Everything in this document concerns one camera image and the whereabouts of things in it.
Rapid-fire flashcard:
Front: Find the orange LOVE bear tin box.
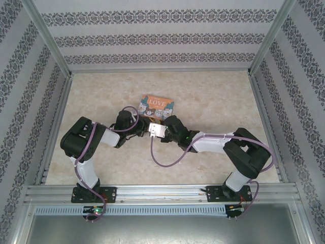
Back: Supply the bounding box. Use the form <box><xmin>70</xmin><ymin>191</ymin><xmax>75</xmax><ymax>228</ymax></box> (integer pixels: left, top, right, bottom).
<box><xmin>138</xmin><ymin>94</ymin><xmax>176</xmax><ymax>120</ymax></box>

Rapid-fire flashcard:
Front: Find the green-lit circuit board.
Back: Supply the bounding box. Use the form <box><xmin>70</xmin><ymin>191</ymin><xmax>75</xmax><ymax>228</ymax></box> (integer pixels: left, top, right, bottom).
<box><xmin>83</xmin><ymin>206</ymin><xmax>105</xmax><ymax>215</ymax></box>

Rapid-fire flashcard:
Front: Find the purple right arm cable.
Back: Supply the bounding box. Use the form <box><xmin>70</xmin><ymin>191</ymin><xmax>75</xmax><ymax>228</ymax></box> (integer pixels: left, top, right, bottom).
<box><xmin>150</xmin><ymin>133</ymin><xmax>276</xmax><ymax>219</ymax></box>

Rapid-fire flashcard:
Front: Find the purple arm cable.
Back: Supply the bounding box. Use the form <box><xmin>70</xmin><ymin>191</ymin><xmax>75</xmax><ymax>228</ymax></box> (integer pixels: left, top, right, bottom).
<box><xmin>150</xmin><ymin>133</ymin><xmax>276</xmax><ymax>219</ymax></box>
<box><xmin>75</xmin><ymin>106</ymin><xmax>139</xmax><ymax>222</ymax></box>

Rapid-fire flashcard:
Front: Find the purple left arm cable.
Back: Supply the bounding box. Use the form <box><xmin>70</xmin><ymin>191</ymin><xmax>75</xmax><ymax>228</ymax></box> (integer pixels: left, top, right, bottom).
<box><xmin>75</xmin><ymin>106</ymin><xmax>139</xmax><ymax>222</ymax></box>

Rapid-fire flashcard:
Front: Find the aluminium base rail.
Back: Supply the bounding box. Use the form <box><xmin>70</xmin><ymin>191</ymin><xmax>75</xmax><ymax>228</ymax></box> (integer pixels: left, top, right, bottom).
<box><xmin>25</xmin><ymin>182</ymin><xmax>298</xmax><ymax>204</ymax></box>

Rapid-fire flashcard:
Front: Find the slotted grey cable duct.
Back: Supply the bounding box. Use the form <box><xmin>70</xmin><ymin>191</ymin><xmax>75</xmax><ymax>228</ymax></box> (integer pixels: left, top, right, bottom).
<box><xmin>34</xmin><ymin>205</ymin><xmax>226</xmax><ymax>217</ymax></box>

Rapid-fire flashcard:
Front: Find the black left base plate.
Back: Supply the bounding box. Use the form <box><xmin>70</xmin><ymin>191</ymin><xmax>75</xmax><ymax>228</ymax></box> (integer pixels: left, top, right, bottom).
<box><xmin>72</xmin><ymin>187</ymin><xmax>117</xmax><ymax>204</ymax></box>

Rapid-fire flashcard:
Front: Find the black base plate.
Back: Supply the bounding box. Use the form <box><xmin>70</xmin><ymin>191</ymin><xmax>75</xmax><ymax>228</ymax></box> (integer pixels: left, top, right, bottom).
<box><xmin>206</xmin><ymin>185</ymin><xmax>252</xmax><ymax>203</ymax></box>
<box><xmin>72</xmin><ymin>187</ymin><xmax>117</xmax><ymax>204</ymax></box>

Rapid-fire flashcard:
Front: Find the aluminium table side rail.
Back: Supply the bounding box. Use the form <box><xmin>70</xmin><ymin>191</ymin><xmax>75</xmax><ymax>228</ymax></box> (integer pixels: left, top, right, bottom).
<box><xmin>248</xmin><ymin>73</ymin><xmax>289</xmax><ymax>183</ymax></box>
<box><xmin>35</xmin><ymin>73</ymin><xmax>75</xmax><ymax>184</ymax></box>

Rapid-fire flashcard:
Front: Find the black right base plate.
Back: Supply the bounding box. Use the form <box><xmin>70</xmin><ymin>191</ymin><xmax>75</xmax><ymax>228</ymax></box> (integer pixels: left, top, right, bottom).
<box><xmin>206</xmin><ymin>185</ymin><xmax>252</xmax><ymax>203</ymax></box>

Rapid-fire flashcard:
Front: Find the aluminium frame post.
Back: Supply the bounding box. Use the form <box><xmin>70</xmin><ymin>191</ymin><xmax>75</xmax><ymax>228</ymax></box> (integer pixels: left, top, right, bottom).
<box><xmin>20</xmin><ymin>0</ymin><xmax>74</xmax><ymax>77</ymax></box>
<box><xmin>249</xmin><ymin>0</ymin><xmax>297</xmax><ymax>75</ymax></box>

